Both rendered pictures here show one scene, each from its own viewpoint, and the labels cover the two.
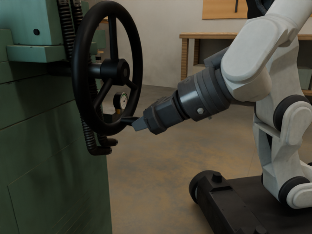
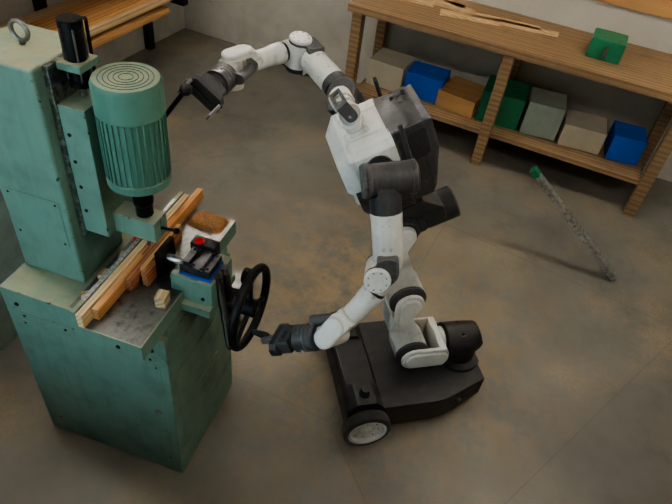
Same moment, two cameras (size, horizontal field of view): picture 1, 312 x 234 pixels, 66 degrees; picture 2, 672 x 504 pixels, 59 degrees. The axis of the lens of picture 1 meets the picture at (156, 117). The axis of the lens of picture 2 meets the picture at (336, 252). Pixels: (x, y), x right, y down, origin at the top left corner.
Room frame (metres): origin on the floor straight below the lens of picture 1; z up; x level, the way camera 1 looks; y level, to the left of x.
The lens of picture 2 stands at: (-0.72, -0.01, 2.22)
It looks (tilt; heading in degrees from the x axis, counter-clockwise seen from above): 42 degrees down; 354
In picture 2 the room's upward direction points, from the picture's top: 8 degrees clockwise
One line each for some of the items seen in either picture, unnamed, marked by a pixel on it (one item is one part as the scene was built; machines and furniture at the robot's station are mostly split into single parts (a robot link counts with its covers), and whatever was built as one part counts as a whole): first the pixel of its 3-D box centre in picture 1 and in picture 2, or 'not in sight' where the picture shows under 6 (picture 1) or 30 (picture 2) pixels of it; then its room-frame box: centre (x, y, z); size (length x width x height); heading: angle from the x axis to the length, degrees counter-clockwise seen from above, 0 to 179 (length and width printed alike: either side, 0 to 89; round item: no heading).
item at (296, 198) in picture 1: (295, 182); (418, 342); (0.88, -0.60, 0.28); 0.21 x 0.20 x 0.13; 101
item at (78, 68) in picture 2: not in sight; (73, 51); (0.70, 0.55, 1.54); 0.08 x 0.08 x 0.17; 71
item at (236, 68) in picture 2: not in sight; (233, 75); (1.05, 0.20, 1.34); 0.11 x 0.11 x 0.11; 71
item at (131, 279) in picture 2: not in sight; (149, 260); (0.60, 0.41, 0.92); 0.23 x 0.02 x 0.04; 161
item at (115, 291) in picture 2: not in sight; (154, 246); (0.67, 0.41, 0.92); 0.62 x 0.02 x 0.04; 161
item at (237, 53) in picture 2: not in sight; (241, 62); (1.10, 0.18, 1.36); 0.13 x 0.07 x 0.09; 134
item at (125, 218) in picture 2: not in sight; (141, 222); (0.66, 0.43, 1.03); 0.14 x 0.07 x 0.09; 71
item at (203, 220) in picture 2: not in sight; (208, 219); (0.83, 0.26, 0.91); 0.12 x 0.09 x 0.03; 71
